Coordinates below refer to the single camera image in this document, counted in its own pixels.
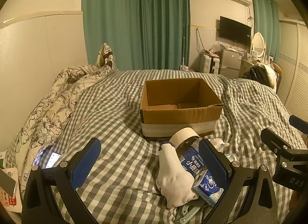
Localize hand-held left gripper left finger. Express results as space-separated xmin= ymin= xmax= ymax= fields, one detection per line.
xmin=22 ymin=138 xmax=102 ymax=224

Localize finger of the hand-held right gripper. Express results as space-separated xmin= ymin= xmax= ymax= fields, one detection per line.
xmin=260 ymin=128 xmax=293 ymax=153
xmin=289 ymin=115 xmax=308 ymax=134

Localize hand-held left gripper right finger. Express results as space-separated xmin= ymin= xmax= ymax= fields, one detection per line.
xmin=198 ymin=138 xmax=285 ymax=224

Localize blue white packet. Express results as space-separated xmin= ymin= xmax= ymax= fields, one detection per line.
xmin=192 ymin=170 xmax=225 ymax=207

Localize white knit glove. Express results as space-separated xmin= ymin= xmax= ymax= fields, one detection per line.
xmin=156 ymin=142 xmax=200 ymax=209

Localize beige tape roll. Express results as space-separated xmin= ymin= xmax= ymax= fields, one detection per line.
xmin=169 ymin=128 xmax=201 ymax=151

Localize brown cardboard box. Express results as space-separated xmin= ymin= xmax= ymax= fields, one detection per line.
xmin=140 ymin=78 xmax=224 ymax=141

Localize lit smartphone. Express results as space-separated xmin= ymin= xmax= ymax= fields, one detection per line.
xmin=45 ymin=152 xmax=61 ymax=169

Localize white louvered wardrobe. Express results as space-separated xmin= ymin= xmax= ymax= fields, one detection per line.
xmin=276 ymin=19 xmax=308 ymax=119

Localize white jacket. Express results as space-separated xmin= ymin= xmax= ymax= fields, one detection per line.
xmin=262 ymin=64 xmax=278 ymax=88

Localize black bag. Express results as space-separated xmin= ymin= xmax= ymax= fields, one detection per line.
xmin=245 ymin=65 xmax=273 ymax=86

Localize floral white duvet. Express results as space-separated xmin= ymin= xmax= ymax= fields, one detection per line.
xmin=6 ymin=43 xmax=120 ymax=201

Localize beige dresser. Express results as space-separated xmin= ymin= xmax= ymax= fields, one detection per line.
xmin=240 ymin=59 xmax=256 ymax=79

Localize dark smartphone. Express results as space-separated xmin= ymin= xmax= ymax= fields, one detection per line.
xmin=0 ymin=168 xmax=17 ymax=196

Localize red white paper packet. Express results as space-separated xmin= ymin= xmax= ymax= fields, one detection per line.
xmin=0 ymin=167 xmax=20 ymax=213

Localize silver mini fridge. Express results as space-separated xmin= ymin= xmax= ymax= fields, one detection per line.
xmin=220 ymin=49 xmax=244 ymax=79

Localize white oval mirror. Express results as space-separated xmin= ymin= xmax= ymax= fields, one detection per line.
xmin=251 ymin=32 xmax=267 ymax=58

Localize white suitcase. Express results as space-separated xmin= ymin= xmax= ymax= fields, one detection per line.
xmin=199 ymin=54 xmax=221 ymax=74

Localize narrow green curtain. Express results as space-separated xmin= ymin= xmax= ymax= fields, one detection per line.
xmin=251 ymin=0 xmax=280 ymax=61

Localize white pole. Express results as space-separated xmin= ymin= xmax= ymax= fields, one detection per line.
xmin=181 ymin=23 xmax=187 ymax=70

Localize wide green curtain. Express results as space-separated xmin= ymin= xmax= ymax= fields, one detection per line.
xmin=81 ymin=0 xmax=191 ymax=72

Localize black wall television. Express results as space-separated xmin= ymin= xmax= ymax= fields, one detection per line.
xmin=219 ymin=16 xmax=252 ymax=46

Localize hanging wall cables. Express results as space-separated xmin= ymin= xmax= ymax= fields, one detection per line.
xmin=195 ymin=28 xmax=205 ymax=55

